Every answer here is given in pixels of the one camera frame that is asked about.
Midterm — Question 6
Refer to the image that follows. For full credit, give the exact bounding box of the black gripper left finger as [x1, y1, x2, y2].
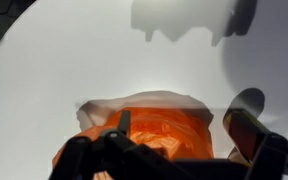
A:
[99, 109, 136, 148]

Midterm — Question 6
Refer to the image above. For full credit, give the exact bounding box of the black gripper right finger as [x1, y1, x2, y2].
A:
[222, 109, 272, 164]

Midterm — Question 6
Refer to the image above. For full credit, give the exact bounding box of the orange plastic bag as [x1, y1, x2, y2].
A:
[52, 89, 216, 180]

